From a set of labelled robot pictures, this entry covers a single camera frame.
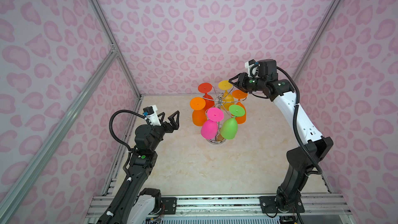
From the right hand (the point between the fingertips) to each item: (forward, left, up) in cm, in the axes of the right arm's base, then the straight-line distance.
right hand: (232, 79), depth 74 cm
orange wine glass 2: (-10, +16, -14) cm, 24 cm away
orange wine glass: (-4, -4, -5) cm, 8 cm away
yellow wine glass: (+1, +1, -14) cm, 14 cm away
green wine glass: (-18, +1, -14) cm, 23 cm away
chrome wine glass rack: (-7, +6, -6) cm, 11 cm away
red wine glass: (+1, +12, -7) cm, 14 cm away
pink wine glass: (-18, +11, -15) cm, 25 cm away
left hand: (-13, +28, -7) cm, 32 cm away
